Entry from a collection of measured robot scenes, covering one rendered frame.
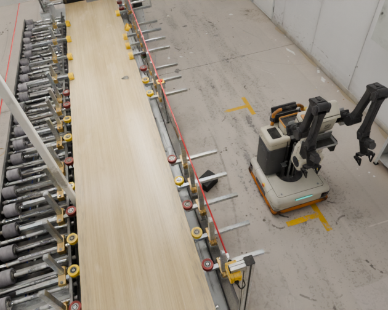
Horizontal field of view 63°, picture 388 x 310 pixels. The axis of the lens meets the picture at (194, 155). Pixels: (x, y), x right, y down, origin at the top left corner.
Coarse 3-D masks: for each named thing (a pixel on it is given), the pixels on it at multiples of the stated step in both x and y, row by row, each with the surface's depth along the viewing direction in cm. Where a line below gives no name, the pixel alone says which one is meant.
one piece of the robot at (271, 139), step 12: (288, 108) 296; (264, 132) 304; (276, 132) 302; (264, 144) 311; (276, 144) 296; (288, 144) 302; (264, 156) 318; (276, 156) 311; (288, 156) 314; (264, 168) 327; (276, 168) 325; (288, 168) 324
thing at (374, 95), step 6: (372, 96) 211; (372, 102) 217; (378, 102) 212; (372, 108) 219; (378, 108) 217; (366, 114) 226; (372, 114) 221; (366, 120) 227; (372, 120) 225; (360, 126) 235; (366, 126) 230; (360, 132) 237; (366, 132) 235
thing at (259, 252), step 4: (252, 252) 225; (256, 252) 224; (260, 252) 224; (240, 256) 223; (244, 256) 223; (232, 260) 222; (236, 260) 222; (240, 260) 222; (216, 264) 221; (216, 268) 220
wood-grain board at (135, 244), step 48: (96, 48) 414; (96, 96) 346; (144, 96) 340; (96, 144) 297; (144, 144) 293; (96, 192) 261; (144, 192) 257; (96, 240) 232; (144, 240) 229; (192, 240) 226; (96, 288) 209; (144, 288) 206; (192, 288) 204
